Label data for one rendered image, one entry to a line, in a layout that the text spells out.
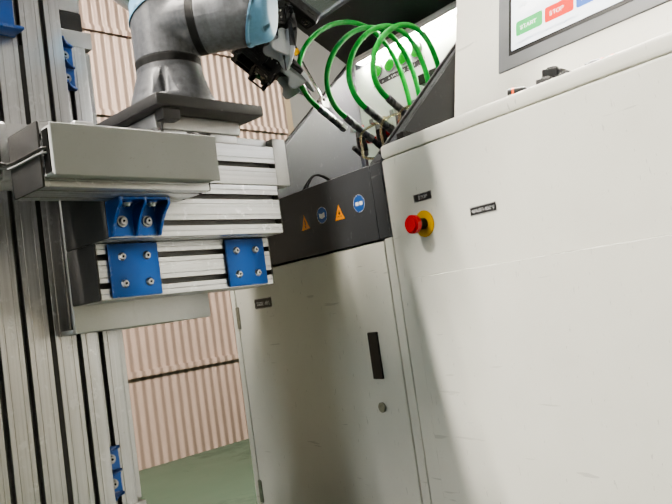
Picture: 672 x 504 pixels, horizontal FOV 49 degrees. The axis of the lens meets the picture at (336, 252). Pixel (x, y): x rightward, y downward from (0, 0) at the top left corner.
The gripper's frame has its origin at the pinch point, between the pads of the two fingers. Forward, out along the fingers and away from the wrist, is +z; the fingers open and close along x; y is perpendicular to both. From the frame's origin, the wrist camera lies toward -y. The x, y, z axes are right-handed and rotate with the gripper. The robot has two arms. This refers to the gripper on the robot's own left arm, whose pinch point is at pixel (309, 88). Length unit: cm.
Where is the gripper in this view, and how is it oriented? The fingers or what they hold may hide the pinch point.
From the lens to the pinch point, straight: 192.2
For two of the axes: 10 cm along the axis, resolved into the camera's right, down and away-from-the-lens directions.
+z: 7.9, 6.1, 1.0
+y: -5.0, 7.2, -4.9
